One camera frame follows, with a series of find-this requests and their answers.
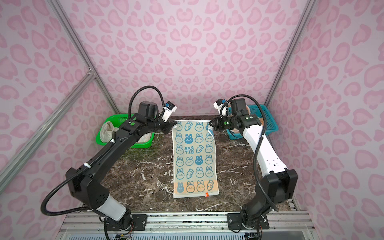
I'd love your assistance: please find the aluminium frame corner post right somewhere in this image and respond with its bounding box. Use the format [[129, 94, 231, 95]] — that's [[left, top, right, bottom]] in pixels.
[[264, 0, 319, 108]]

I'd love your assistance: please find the aluminium frame corner post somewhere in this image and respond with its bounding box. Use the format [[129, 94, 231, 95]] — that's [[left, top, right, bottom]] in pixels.
[[264, 0, 319, 108], [47, 0, 121, 114]]

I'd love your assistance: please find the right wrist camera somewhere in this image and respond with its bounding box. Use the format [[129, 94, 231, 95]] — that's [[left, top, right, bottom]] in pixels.
[[213, 99, 229, 118]]

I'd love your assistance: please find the teal plastic basket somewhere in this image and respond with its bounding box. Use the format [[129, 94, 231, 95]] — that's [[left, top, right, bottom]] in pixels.
[[227, 107, 279, 140]]

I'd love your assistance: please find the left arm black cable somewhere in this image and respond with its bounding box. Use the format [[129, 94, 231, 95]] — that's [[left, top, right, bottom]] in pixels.
[[40, 85, 166, 217]]

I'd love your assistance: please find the blue patterned towel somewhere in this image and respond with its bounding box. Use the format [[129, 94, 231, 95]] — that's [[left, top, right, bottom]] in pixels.
[[172, 120, 220, 199]]

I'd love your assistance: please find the green plastic basket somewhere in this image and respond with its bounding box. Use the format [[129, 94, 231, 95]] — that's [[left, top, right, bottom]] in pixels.
[[95, 114, 155, 149]]

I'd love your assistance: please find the orange patterned towel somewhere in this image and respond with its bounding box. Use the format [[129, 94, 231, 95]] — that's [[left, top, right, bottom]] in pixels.
[[227, 105, 267, 139]]

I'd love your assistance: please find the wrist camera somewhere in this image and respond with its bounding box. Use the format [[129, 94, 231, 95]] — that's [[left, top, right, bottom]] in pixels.
[[162, 101, 177, 123], [213, 99, 229, 118]]

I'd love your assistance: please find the aluminium frame diagonal bar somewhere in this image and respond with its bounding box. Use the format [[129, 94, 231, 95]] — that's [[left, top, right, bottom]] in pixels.
[[1, 71, 95, 193]]

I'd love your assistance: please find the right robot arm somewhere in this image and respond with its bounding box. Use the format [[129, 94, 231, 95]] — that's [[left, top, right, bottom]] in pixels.
[[209, 95, 298, 228]]

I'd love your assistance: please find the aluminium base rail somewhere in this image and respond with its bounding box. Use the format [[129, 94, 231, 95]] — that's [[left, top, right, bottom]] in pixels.
[[56, 211, 319, 240]]

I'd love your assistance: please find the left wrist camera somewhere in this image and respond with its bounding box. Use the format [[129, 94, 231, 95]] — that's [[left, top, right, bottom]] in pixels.
[[162, 101, 177, 123]]

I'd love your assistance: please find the pastel striped animal towel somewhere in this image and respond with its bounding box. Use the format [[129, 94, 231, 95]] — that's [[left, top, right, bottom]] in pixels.
[[100, 121, 152, 144]]

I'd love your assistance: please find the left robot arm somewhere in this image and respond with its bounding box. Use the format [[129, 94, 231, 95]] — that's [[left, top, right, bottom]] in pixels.
[[66, 102, 177, 229]]

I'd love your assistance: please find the aluminium frame corner post left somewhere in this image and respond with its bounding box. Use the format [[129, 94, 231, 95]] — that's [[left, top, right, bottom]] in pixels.
[[47, 0, 121, 114]]

